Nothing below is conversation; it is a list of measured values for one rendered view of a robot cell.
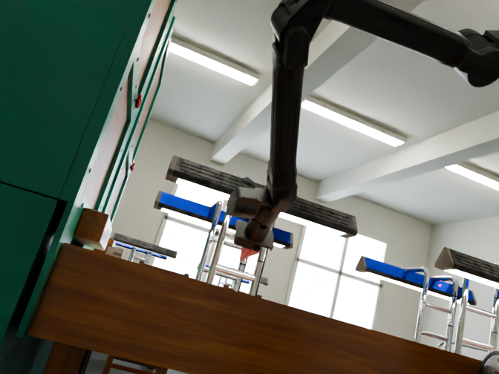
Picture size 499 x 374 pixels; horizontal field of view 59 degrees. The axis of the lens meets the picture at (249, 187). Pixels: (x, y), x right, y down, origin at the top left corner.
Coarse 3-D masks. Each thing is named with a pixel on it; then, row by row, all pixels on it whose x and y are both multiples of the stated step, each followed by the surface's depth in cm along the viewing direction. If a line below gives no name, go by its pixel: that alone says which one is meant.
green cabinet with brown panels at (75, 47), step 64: (0, 0) 91; (64, 0) 95; (128, 0) 99; (0, 64) 89; (64, 64) 92; (128, 64) 98; (0, 128) 86; (64, 128) 90; (128, 128) 145; (64, 192) 87
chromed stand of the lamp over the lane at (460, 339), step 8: (464, 280) 170; (464, 288) 169; (496, 288) 173; (464, 296) 168; (496, 296) 172; (464, 304) 167; (496, 304) 171; (464, 312) 166; (480, 312) 168; (488, 312) 169; (496, 312) 170; (464, 320) 165; (496, 320) 169; (496, 328) 168; (456, 336) 165; (496, 336) 168; (456, 344) 163; (472, 344) 165; (480, 344) 165; (488, 344) 167; (496, 344) 168; (456, 352) 162; (488, 352) 167
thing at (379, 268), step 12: (360, 264) 203; (372, 264) 202; (384, 264) 206; (384, 276) 201; (396, 276) 203; (408, 276) 206; (420, 276) 209; (420, 288) 206; (432, 288) 207; (444, 288) 210; (468, 300) 211
